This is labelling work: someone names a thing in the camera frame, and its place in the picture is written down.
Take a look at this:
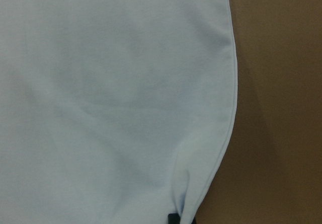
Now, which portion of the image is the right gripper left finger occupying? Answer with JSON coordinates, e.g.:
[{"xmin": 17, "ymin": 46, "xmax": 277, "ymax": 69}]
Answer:
[{"xmin": 168, "ymin": 213, "xmax": 181, "ymax": 224}]

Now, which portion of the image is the light blue t-shirt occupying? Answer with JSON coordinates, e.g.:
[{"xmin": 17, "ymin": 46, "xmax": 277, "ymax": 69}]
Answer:
[{"xmin": 1, "ymin": 0, "xmax": 237, "ymax": 223}]

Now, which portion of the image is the brown table cover sheet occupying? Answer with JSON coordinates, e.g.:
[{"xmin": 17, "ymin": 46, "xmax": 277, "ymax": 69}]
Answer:
[{"xmin": 197, "ymin": 0, "xmax": 321, "ymax": 223}]

